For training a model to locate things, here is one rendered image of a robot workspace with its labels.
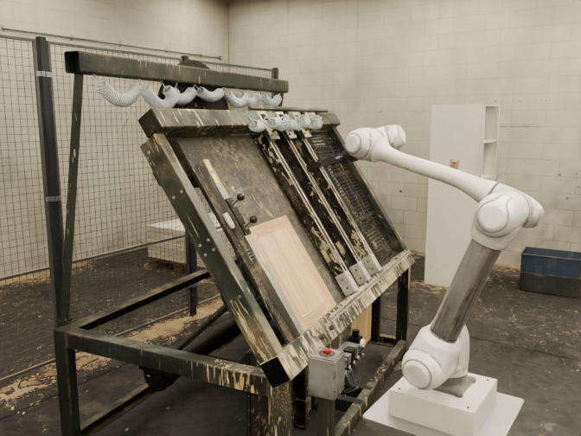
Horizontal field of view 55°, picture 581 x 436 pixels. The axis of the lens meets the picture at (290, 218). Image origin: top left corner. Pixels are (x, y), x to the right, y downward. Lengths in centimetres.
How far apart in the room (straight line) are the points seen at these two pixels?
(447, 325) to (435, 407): 36
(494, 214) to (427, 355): 55
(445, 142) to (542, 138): 158
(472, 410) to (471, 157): 439
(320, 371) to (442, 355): 55
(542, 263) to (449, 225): 107
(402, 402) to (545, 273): 458
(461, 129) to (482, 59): 166
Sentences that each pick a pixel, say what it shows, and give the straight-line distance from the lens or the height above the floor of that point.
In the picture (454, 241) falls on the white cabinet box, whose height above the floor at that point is 54.
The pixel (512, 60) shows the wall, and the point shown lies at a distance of 767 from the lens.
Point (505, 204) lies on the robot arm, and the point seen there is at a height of 163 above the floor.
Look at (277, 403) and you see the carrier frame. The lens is 251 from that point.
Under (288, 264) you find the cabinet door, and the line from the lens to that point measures 284.
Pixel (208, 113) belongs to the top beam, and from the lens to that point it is 286.
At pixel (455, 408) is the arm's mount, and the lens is 220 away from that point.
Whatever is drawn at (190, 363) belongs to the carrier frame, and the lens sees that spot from 268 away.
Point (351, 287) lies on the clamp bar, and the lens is 320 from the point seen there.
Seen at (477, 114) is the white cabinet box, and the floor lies 194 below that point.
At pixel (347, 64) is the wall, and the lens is 851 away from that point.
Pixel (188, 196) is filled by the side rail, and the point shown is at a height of 155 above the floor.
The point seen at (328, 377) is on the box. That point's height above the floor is 86.
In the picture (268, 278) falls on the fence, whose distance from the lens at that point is 260.
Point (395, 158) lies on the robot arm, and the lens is 203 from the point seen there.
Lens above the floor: 188
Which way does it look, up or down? 10 degrees down
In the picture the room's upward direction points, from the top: straight up
